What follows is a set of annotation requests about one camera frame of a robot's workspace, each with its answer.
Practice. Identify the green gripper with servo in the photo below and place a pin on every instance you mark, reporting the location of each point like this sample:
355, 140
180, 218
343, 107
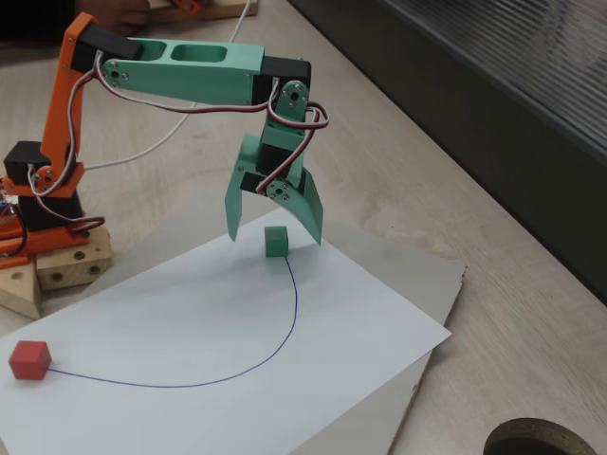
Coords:
250, 160

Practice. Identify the green cube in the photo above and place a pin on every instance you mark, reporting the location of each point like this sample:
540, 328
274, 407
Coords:
276, 242

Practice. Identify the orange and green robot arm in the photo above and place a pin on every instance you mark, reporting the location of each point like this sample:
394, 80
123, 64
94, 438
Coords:
204, 76

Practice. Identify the person's dark-sleeved forearm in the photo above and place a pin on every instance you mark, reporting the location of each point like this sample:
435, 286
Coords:
28, 19

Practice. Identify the red cube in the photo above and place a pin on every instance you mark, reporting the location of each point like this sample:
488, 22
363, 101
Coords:
29, 361

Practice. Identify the person's hand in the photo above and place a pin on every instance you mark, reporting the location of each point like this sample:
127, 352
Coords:
133, 16

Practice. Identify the grey chipboard panel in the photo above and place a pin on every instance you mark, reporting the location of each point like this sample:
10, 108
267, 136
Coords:
379, 265

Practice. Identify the white paper sheet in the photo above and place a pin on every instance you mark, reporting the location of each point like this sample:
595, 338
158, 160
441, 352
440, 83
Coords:
189, 332

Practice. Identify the thin wooden plank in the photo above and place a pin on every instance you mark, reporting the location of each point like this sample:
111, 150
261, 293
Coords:
223, 12

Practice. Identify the wooden base block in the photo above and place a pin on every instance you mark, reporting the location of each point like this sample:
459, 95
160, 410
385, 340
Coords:
71, 265

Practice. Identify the orange printed part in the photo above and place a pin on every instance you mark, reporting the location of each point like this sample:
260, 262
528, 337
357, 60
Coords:
185, 5

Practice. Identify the wooden base plank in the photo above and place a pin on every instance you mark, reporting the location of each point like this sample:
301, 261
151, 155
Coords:
19, 291

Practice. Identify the ribbed glass desk partition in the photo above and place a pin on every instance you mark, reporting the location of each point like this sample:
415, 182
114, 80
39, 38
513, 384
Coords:
521, 95

